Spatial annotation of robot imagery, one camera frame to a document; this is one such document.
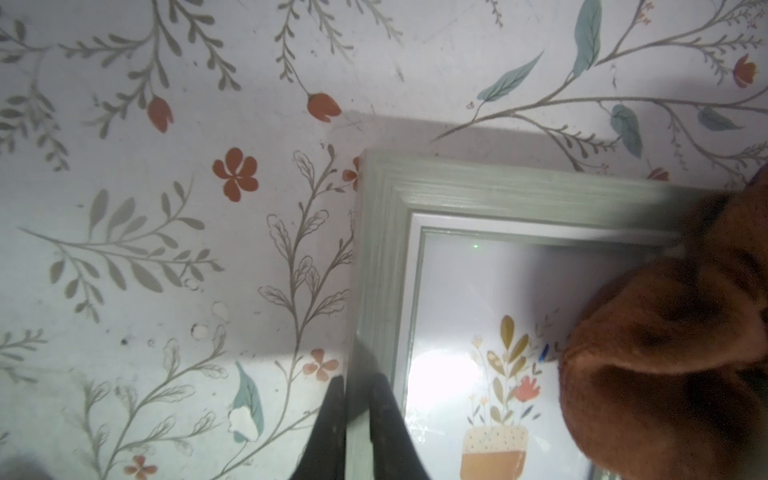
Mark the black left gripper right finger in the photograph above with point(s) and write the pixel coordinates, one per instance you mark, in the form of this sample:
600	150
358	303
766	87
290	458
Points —
394	455

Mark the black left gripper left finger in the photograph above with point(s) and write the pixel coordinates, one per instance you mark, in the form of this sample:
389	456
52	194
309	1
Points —
324	455

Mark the brown cloth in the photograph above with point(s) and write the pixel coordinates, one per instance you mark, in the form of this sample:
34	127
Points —
658	378

